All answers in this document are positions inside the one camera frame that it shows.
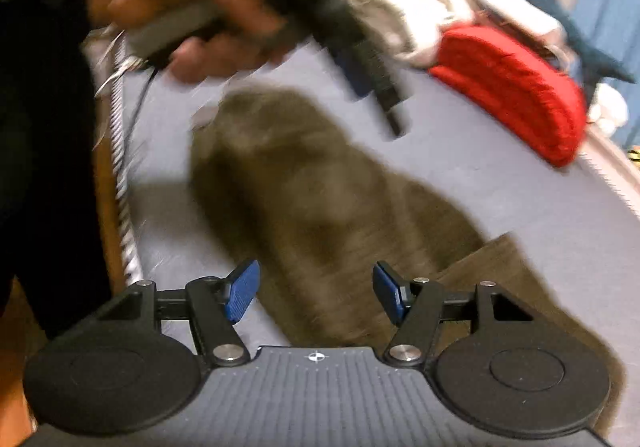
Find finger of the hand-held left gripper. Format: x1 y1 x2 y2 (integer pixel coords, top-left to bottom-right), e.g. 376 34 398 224
331 43 378 101
344 26 408 138

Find black cable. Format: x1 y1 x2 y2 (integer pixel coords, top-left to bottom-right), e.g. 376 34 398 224
120 67 157 148

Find red folded comforter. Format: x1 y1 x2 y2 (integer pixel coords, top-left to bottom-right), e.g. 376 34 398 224
429 24 589 169

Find olive corduroy pants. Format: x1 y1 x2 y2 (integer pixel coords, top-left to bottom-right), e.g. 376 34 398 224
189 86 629 434

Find wooden bed frame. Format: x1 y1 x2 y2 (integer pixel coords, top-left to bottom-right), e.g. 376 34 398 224
92 140 127 280

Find white plush toy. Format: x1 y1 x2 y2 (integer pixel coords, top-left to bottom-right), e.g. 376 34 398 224
587 82 630 138

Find person's dark clothing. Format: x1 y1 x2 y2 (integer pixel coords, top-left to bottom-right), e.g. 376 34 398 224
0 0 121 340

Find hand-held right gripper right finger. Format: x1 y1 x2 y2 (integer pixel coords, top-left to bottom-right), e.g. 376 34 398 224
372 261 537 369

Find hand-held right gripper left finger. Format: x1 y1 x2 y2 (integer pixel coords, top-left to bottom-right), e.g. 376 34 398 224
95 258 261 369

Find grey quilted mattress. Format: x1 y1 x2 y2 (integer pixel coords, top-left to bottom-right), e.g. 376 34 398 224
82 22 640 447

